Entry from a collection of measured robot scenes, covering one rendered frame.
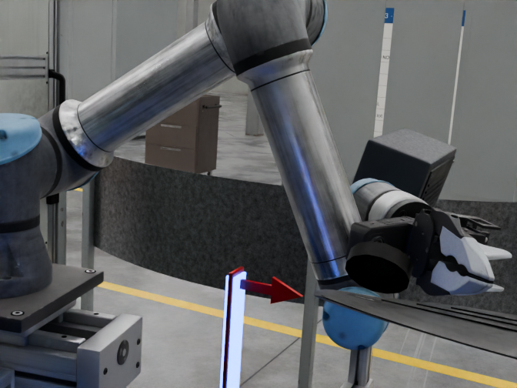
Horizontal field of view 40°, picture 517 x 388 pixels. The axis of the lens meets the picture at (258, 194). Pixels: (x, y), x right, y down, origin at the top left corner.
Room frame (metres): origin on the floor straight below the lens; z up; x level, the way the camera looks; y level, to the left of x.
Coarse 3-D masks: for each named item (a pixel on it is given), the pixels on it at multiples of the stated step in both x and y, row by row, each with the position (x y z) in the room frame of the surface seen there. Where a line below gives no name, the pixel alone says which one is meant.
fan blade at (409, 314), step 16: (336, 304) 0.47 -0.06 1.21; (352, 304) 0.48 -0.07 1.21; (368, 304) 0.49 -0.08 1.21; (384, 304) 0.51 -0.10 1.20; (400, 304) 0.53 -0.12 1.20; (416, 304) 0.54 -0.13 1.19; (432, 304) 0.55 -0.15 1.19; (384, 320) 0.46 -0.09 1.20; (400, 320) 0.46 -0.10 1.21; (416, 320) 0.47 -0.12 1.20; (432, 320) 0.48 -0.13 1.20; (448, 320) 0.49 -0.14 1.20; (464, 320) 0.50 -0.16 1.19; (480, 320) 0.51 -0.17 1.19; (496, 320) 0.51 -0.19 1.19; (512, 320) 0.52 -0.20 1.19; (448, 336) 0.45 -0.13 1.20; (464, 336) 0.46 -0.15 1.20; (480, 336) 0.47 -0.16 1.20; (496, 336) 0.47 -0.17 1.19; (512, 336) 0.48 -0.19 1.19; (496, 352) 0.44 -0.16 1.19; (512, 352) 0.45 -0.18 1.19
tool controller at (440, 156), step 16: (368, 144) 1.14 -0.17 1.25; (384, 144) 1.13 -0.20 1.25; (400, 144) 1.18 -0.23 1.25; (416, 144) 1.23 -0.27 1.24; (432, 144) 1.28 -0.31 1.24; (448, 144) 1.34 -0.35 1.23; (368, 160) 1.14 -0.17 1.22; (384, 160) 1.13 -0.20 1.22; (400, 160) 1.12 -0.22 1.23; (416, 160) 1.11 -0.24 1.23; (432, 160) 1.13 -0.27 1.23; (448, 160) 1.26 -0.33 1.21; (368, 176) 1.14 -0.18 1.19; (384, 176) 1.13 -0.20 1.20; (400, 176) 1.12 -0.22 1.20; (416, 176) 1.11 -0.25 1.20; (432, 176) 1.12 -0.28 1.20; (416, 192) 1.11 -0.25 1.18; (432, 192) 1.20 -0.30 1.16
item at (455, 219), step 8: (432, 208) 0.76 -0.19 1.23; (432, 216) 0.76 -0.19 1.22; (440, 216) 0.74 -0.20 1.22; (448, 216) 0.73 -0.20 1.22; (456, 216) 0.73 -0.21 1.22; (440, 224) 0.74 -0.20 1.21; (448, 224) 0.72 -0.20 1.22; (456, 224) 0.71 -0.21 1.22; (440, 232) 0.73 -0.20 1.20; (456, 232) 0.70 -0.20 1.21; (464, 232) 0.71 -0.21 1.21
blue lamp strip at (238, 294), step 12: (240, 276) 0.60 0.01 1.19; (240, 300) 0.60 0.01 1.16; (240, 312) 0.60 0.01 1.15; (240, 324) 0.60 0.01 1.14; (240, 336) 0.60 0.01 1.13; (240, 348) 0.60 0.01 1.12; (228, 360) 0.59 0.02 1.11; (240, 360) 0.61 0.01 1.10; (228, 372) 0.59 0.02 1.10; (228, 384) 0.59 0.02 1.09
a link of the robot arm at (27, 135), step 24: (0, 120) 0.97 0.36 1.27; (24, 120) 0.97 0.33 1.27; (0, 144) 0.91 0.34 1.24; (24, 144) 0.93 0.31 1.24; (48, 144) 1.00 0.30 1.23; (0, 168) 0.91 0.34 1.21; (24, 168) 0.93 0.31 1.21; (48, 168) 0.98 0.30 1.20; (0, 192) 0.91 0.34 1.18; (24, 192) 0.93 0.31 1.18; (48, 192) 1.01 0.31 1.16; (0, 216) 0.91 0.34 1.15; (24, 216) 0.93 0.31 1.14
